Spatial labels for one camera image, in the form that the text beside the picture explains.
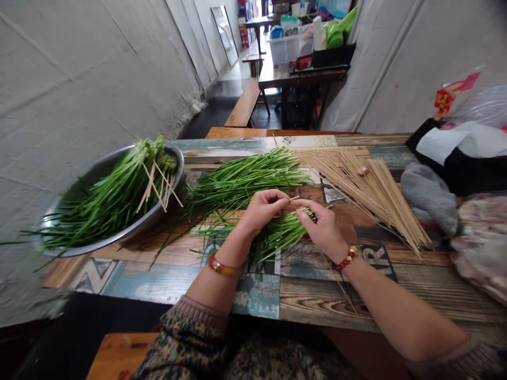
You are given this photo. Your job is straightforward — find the person's left fingers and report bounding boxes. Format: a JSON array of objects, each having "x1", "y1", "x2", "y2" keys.
[{"x1": 263, "y1": 206, "x2": 287, "y2": 227}]

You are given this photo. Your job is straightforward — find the small wooden stool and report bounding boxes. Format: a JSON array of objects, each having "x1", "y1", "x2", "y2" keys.
[{"x1": 242, "y1": 54, "x2": 265, "y2": 78}]

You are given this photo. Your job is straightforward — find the heap of skewered chive bundles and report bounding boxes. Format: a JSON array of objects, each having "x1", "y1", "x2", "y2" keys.
[{"x1": 0, "y1": 135, "x2": 185, "y2": 273}]

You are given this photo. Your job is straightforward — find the bundle of chives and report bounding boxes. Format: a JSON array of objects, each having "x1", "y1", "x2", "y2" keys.
[{"x1": 190, "y1": 205, "x2": 334, "y2": 280}]

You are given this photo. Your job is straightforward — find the round metal bowl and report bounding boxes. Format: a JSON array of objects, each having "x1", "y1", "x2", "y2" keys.
[{"x1": 33, "y1": 141, "x2": 187, "y2": 259}]

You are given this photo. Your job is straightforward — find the pile of bamboo sticks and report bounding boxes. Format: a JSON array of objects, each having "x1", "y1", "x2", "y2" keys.
[{"x1": 301, "y1": 152, "x2": 435, "y2": 264}]

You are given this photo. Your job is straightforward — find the person's left index finger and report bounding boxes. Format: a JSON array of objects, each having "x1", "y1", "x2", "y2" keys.
[{"x1": 261, "y1": 188, "x2": 292, "y2": 202}]

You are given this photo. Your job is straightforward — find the person's right fingers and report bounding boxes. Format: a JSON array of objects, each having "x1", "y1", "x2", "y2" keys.
[{"x1": 297, "y1": 207, "x2": 320, "y2": 230}]

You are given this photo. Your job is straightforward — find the person's body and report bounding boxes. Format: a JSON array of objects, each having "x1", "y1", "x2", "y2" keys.
[{"x1": 130, "y1": 312, "x2": 381, "y2": 380}]

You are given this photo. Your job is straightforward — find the person's left hand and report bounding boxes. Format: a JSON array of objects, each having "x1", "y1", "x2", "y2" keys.
[{"x1": 237, "y1": 188, "x2": 293, "y2": 240}]

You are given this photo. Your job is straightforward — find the pile of loose green chives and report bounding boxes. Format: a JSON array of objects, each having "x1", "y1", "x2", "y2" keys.
[{"x1": 152, "y1": 146, "x2": 317, "y2": 254}]

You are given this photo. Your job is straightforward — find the dark wooden table with goods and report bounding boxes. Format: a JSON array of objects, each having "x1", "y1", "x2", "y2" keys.
[{"x1": 257, "y1": 6, "x2": 357, "y2": 131}]

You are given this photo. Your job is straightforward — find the thin bamboo skewer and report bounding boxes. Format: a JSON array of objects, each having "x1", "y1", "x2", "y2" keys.
[{"x1": 290, "y1": 197, "x2": 360, "y2": 317}]

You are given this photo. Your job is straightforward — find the clear plastic bag red print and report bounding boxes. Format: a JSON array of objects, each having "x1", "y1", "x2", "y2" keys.
[{"x1": 432, "y1": 65, "x2": 507, "y2": 131}]

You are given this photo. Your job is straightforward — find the light wooden bench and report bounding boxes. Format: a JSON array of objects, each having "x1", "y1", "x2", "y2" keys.
[{"x1": 223, "y1": 77, "x2": 263, "y2": 128}]

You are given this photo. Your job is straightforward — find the black bag with white sheet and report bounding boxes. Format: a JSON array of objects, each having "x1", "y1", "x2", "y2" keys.
[{"x1": 406, "y1": 118, "x2": 507, "y2": 197}]

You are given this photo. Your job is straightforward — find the floral fabric bag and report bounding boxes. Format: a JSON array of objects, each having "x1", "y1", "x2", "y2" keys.
[{"x1": 449, "y1": 193, "x2": 507, "y2": 308}]

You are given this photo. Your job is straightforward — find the clear plastic storage bin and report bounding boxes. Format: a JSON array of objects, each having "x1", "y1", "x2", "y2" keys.
[{"x1": 267, "y1": 32, "x2": 314, "y2": 67}]

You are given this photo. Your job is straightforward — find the small dark wooden table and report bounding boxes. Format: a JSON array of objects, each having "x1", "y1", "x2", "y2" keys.
[{"x1": 244, "y1": 15, "x2": 284, "y2": 55}]

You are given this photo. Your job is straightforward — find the framed picture leaning on wall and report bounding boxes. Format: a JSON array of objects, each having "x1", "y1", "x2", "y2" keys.
[{"x1": 210, "y1": 4, "x2": 240, "y2": 69}]

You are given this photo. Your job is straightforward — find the grey cloth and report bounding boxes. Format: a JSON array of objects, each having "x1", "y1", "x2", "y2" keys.
[{"x1": 400, "y1": 162, "x2": 462, "y2": 248}]

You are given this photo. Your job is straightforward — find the person's right hand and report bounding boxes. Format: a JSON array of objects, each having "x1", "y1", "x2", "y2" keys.
[{"x1": 291, "y1": 198, "x2": 350, "y2": 265}]

